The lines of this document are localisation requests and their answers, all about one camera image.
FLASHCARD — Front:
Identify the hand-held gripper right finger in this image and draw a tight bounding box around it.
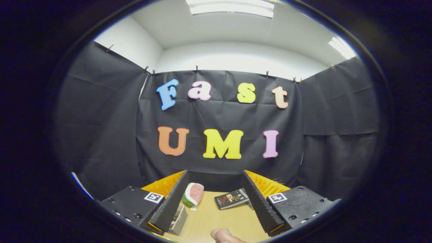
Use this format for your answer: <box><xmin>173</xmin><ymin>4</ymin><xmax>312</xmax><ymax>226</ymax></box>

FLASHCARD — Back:
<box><xmin>241</xmin><ymin>170</ymin><xmax>341</xmax><ymax>237</ymax></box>

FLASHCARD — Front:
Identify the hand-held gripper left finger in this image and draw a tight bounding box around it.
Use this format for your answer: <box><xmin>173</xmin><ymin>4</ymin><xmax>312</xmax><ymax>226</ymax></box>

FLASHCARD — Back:
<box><xmin>101</xmin><ymin>170</ymin><xmax>189</xmax><ymax>236</ymax></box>

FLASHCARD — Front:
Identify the grey fabric storage box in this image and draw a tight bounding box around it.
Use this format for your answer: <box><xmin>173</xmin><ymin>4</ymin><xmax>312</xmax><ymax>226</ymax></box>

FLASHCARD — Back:
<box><xmin>169</xmin><ymin>204</ymin><xmax>189</xmax><ymax>236</ymax></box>

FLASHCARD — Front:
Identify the black cover book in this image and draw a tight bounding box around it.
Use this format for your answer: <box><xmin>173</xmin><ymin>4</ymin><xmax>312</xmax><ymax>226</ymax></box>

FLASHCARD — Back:
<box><xmin>214</xmin><ymin>188</ymin><xmax>250</xmax><ymax>210</ymax></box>

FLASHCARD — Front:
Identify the watermelon slice plush toy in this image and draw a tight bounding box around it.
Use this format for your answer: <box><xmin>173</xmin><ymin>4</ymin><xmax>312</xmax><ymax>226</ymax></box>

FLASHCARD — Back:
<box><xmin>182</xmin><ymin>183</ymin><xmax>205</xmax><ymax>211</ymax></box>

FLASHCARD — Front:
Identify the ceiling light panel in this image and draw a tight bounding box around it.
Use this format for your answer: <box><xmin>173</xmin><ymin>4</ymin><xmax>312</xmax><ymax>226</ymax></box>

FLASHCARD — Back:
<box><xmin>328</xmin><ymin>36</ymin><xmax>357</xmax><ymax>60</ymax></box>
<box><xmin>186</xmin><ymin>0</ymin><xmax>275</xmax><ymax>19</ymax></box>

